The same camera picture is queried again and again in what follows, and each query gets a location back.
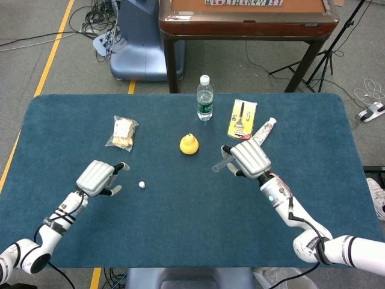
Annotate face-showing mahjong tile row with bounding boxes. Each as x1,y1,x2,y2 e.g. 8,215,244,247
205,0,283,6

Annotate white power strip with cables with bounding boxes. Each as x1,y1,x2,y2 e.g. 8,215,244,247
92,30,117,57

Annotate tangled black floor cables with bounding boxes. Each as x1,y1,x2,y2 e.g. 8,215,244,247
69,0,121,63

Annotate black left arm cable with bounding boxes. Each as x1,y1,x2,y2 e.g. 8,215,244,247
32,192,85,289

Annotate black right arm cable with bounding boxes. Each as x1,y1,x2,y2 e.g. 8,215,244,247
288,195,334,266

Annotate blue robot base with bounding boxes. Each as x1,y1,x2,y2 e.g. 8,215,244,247
109,0,186,82

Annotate razor on yellow card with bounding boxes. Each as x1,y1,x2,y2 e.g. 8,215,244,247
226,99,258,140

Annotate black tripod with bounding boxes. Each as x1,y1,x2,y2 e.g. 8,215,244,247
268,0,375,93

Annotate clear glass test tube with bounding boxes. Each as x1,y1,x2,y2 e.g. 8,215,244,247
212,158,234,174

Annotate white toothpaste tube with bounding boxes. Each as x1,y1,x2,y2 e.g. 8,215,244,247
251,117,277,148

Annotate black metal frame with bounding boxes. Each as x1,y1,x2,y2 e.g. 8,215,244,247
363,164,385,181

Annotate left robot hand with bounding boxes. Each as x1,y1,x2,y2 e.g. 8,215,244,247
75,160,131,198

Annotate white floor power strip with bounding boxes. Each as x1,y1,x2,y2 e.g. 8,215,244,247
356,101,385,123

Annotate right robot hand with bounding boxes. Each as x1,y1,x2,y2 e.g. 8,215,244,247
221,140,272,179

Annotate clear plastic bag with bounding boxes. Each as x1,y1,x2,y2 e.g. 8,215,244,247
252,267,319,289

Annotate yellow toy pear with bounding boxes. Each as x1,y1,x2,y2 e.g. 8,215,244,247
179,132,200,156

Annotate brown mahjong table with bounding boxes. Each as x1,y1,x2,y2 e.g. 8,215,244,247
158,0,340,93

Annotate white floor cable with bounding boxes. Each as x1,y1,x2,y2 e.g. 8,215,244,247
353,78,385,105

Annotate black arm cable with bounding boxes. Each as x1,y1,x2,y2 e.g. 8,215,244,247
288,195,334,266
32,192,85,289

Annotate blue felt table cover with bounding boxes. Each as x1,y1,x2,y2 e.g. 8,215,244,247
0,93,385,269

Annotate white sneaker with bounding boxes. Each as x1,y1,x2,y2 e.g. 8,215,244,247
366,177,385,222

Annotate clear water bottle green label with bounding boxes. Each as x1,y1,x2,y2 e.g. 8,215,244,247
196,75,215,122

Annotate grey-blue robot torso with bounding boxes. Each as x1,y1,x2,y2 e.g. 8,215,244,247
125,267,256,289

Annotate bagged bread snack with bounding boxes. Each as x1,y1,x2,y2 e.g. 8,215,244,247
105,115,140,152

